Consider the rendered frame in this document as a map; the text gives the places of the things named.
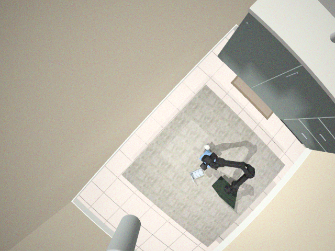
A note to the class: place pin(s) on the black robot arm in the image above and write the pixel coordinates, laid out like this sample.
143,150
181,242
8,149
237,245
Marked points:
217,162

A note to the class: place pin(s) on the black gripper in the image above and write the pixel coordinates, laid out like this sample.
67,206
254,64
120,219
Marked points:
203,165

